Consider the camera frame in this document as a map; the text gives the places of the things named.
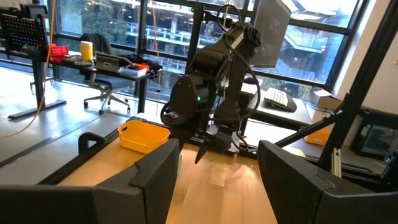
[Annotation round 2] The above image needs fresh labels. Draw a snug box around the black bag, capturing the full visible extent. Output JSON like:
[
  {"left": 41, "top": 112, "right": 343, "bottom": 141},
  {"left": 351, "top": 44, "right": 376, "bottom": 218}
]
[{"left": 129, "top": 54, "right": 163, "bottom": 72}]

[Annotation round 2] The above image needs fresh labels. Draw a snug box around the yellow floor cable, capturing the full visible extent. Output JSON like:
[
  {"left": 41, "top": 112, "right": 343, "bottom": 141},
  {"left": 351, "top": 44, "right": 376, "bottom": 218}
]
[{"left": 0, "top": 0, "right": 58, "bottom": 139}]

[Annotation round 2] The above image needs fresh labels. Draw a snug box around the grey laptop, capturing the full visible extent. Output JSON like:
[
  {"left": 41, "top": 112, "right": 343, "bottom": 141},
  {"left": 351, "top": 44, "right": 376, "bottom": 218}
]
[{"left": 95, "top": 51, "right": 134, "bottom": 74}]

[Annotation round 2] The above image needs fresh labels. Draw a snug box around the yellow plastic bin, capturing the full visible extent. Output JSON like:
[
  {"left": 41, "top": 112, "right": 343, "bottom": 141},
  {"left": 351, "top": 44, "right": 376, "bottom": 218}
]
[{"left": 117, "top": 119, "right": 171, "bottom": 155}]

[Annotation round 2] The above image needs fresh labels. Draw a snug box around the white cardboard box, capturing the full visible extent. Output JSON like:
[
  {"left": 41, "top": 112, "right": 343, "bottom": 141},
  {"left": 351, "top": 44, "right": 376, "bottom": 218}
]
[{"left": 306, "top": 88, "right": 343, "bottom": 125}]

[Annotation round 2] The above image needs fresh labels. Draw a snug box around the silver extrusion piece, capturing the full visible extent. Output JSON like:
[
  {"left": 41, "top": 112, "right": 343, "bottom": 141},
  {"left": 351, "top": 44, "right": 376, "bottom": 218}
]
[{"left": 331, "top": 147, "right": 343, "bottom": 178}]

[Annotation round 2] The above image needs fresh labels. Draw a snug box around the black display case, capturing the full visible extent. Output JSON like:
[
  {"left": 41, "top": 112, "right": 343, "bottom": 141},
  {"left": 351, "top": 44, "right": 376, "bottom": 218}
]
[{"left": 349, "top": 108, "right": 398, "bottom": 161}]

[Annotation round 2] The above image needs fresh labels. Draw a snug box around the black standing desk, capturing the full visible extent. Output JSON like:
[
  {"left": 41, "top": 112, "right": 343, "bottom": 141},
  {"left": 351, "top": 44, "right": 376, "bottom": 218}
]
[{"left": 7, "top": 46, "right": 162, "bottom": 121}]

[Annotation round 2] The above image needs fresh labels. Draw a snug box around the yellow cylinder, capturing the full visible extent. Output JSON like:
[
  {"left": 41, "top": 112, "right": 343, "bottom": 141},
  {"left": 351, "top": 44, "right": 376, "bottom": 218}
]
[{"left": 80, "top": 40, "right": 94, "bottom": 62}]

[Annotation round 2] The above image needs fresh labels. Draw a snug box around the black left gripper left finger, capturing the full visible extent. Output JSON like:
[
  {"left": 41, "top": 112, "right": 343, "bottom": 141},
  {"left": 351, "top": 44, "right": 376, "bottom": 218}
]
[{"left": 0, "top": 138, "right": 181, "bottom": 224}]

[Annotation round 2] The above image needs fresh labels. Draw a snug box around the black window frame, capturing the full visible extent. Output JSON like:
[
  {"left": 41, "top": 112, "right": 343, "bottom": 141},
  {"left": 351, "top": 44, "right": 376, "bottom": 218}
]
[{"left": 46, "top": 0, "right": 371, "bottom": 91}]

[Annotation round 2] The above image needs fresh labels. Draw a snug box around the black computer monitor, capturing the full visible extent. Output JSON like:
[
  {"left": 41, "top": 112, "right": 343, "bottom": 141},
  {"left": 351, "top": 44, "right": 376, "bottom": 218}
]
[{"left": 250, "top": 0, "right": 292, "bottom": 68}]

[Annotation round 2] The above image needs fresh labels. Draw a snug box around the white keyboard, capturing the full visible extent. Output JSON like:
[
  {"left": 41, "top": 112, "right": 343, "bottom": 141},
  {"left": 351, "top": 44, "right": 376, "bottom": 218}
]
[{"left": 264, "top": 86, "right": 298, "bottom": 113}]

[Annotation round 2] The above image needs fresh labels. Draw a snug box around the black pegboard panel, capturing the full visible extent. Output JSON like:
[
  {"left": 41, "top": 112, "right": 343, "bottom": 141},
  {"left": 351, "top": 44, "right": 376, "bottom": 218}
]
[{"left": 0, "top": 12, "right": 49, "bottom": 52}]

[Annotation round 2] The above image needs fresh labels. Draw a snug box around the red bag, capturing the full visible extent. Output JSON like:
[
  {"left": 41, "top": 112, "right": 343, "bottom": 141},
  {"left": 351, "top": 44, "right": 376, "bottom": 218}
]
[{"left": 48, "top": 43, "right": 70, "bottom": 63}]

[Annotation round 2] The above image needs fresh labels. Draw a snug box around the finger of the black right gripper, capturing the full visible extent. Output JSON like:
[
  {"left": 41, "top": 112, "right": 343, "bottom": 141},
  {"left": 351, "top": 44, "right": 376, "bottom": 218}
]
[
  {"left": 179, "top": 136, "right": 192, "bottom": 152},
  {"left": 194, "top": 138, "right": 210, "bottom": 165}
]

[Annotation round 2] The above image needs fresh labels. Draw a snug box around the white and red box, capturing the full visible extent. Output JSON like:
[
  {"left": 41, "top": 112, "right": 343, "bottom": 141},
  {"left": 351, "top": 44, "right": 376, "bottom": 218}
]
[{"left": 118, "top": 63, "right": 152, "bottom": 78}]

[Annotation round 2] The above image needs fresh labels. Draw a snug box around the orange box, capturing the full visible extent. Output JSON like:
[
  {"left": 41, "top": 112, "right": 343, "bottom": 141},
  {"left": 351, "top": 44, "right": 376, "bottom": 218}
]
[{"left": 303, "top": 127, "right": 331, "bottom": 147}]

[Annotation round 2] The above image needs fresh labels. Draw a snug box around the grey office chair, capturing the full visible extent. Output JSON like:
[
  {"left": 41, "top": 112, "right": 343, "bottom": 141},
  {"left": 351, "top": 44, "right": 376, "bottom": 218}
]
[{"left": 79, "top": 32, "right": 132, "bottom": 115}]

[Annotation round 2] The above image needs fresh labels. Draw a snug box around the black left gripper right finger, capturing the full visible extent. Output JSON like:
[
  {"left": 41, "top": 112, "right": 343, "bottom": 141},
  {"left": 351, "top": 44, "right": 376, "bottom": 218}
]
[{"left": 257, "top": 139, "right": 398, "bottom": 224}]

